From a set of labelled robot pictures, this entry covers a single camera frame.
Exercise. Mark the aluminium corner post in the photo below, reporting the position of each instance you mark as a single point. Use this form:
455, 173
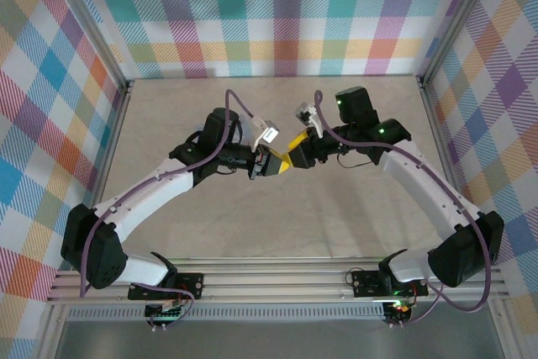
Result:
86, 18
459, 18

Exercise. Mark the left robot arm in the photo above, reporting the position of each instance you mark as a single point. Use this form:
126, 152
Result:
105, 258

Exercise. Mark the aluminium side rail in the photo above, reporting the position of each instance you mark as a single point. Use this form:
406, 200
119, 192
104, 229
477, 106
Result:
428, 98
125, 96

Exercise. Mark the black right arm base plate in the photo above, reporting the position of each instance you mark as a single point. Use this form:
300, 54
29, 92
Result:
365, 285

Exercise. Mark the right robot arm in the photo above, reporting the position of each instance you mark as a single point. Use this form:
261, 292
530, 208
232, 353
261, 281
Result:
462, 258

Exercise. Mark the controller circuit board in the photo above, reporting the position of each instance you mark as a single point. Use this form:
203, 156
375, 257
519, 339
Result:
397, 312
161, 313

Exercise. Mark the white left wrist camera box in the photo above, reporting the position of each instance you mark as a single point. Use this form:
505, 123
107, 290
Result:
267, 134

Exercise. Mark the aluminium frame rails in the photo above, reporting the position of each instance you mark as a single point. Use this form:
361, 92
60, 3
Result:
273, 283

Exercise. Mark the left controller circuit board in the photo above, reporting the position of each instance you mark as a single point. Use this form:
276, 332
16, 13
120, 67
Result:
161, 313

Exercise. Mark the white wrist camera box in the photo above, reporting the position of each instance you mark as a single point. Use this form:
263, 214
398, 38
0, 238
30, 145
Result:
309, 117
267, 134

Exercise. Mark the aluminium frame leg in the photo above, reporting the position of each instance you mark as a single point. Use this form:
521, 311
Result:
506, 334
52, 334

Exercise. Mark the grey metal panel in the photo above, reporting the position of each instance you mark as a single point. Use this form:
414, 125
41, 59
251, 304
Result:
273, 340

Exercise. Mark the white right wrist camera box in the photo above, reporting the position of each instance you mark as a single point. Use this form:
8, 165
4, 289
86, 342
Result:
309, 117

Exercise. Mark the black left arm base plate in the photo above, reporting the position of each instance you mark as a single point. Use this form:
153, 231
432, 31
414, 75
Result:
189, 285

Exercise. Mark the right controller circuit board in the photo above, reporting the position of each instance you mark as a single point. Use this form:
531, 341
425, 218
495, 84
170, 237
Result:
397, 312

